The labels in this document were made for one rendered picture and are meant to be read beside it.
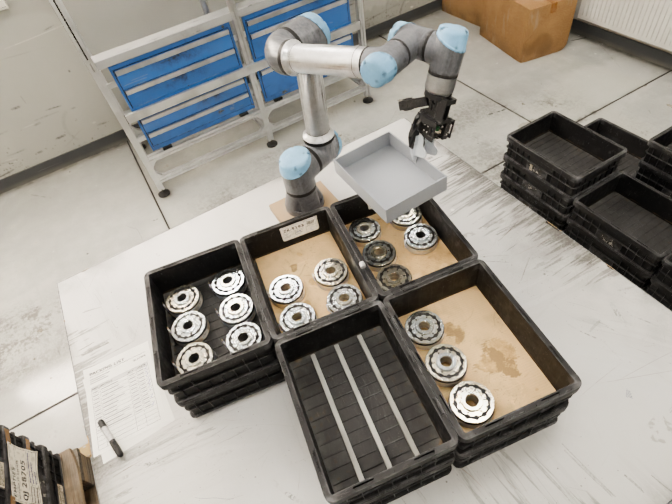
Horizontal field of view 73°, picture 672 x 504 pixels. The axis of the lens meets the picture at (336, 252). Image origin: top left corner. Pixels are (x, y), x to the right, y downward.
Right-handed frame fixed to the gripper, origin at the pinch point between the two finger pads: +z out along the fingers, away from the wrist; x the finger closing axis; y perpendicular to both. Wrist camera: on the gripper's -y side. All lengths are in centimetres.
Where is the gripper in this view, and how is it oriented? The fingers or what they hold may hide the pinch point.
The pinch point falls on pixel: (416, 157)
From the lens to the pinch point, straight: 135.5
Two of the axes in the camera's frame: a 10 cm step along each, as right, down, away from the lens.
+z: -1.1, 7.6, 6.4
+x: 8.2, -2.9, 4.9
